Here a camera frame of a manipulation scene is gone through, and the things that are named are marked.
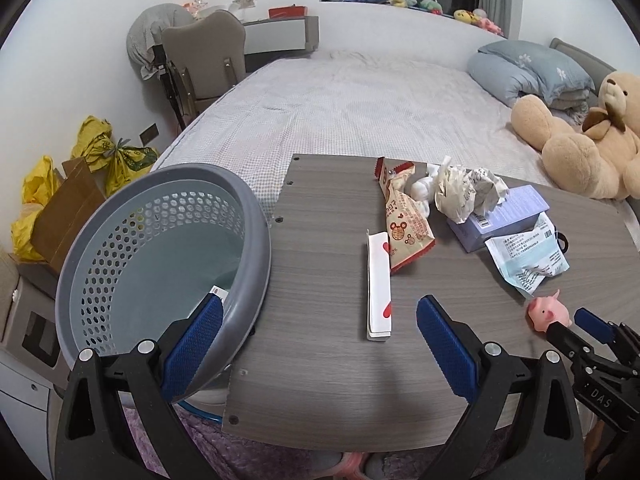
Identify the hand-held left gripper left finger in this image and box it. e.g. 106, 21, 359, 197
54, 294, 224, 480

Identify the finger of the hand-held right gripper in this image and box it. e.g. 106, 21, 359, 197
547, 322, 603, 376
574, 308, 640, 358

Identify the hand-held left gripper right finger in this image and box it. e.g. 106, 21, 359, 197
416, 294, 586, 480

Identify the pink pig toy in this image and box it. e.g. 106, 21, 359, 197
529, 290, 572, 333

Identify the grey perforated plastic basket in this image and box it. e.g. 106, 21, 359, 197
55, 164, 273, 411

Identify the white blue mask packet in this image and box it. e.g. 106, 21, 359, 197
484, 214, 571, 300

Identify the white red paper cup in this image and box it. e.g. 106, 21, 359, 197
366, 230, 394, 343

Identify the orange snack packet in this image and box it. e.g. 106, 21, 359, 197
375, 156, 436, 276

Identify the white paper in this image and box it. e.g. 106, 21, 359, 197
434, 156, 510, 224

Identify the purple fluffy blanket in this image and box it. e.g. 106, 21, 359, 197
125, 404, 351, 480

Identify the purple cardboard box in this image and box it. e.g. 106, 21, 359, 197
446, 185, 551, 253

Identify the knotted white sock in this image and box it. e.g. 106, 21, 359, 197
404, 162, 442, 218

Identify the grey brown nightstand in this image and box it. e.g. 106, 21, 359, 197
19, 260, 64, 368

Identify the tan teddy bear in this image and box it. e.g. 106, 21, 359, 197
510, 71, 640, 201

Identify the white drawer cabinet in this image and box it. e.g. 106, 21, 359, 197
0, 350, 57, 466

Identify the brown cardboard box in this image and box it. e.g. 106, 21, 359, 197
31, 156, 108, 273

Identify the tied yellow green-print bag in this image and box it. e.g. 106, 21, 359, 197
104, 142, 160, 196

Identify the beige storage bin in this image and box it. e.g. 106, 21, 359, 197
0, 247, 22, 341

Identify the large yellow plastic bag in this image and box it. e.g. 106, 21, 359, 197
11, 156, 62, 261

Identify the plain yellow plastic bag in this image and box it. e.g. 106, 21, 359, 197
70, 115, 113, 171

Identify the bed with checked sheet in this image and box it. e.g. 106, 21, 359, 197
150, 50, 640, 211

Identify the folded light blue quilt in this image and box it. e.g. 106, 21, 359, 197
466, 52, 598, 123

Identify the grey bed headboard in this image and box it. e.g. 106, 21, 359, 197
549, 37, 618, 81

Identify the light blue pillow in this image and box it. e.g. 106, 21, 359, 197
477, 40, 596, 92

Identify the beige padded chair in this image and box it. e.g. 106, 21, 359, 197
161, 10, 248, 133

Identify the pink white plush toy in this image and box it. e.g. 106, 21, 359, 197
472, 8, 504, 36

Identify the grey clothing on chair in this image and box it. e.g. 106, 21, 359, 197
126, 3, 198, 81

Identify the white grey desk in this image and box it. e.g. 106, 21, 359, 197
242, 15, 320, 73

